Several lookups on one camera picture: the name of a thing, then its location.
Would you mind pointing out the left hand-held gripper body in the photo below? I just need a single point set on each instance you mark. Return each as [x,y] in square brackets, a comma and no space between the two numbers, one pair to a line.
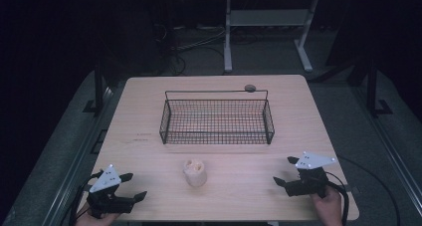
[106,179]

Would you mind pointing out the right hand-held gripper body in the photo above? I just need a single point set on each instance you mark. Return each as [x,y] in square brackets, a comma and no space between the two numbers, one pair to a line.
[310,182]

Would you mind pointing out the small beige cup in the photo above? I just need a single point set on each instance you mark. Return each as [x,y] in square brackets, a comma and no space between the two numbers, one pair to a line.
[195,176]

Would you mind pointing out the person's right hand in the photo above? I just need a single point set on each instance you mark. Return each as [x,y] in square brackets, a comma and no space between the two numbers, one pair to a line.
[328,207]

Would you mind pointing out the person's left hand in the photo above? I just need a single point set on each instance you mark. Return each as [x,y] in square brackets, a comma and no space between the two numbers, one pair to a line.
[96,221]

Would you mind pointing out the small grey round object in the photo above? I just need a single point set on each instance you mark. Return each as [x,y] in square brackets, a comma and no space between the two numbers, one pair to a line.
[250,88]

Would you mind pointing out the black metal stand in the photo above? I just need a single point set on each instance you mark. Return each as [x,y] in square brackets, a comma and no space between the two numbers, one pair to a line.
[98,86]
[372,86]

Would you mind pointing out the white metal stand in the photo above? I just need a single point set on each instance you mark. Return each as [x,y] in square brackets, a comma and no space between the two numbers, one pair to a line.
[265,17]

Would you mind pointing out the aluminium floor rail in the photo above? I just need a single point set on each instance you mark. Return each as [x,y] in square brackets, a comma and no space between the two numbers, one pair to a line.
[76,159]
[394,156]

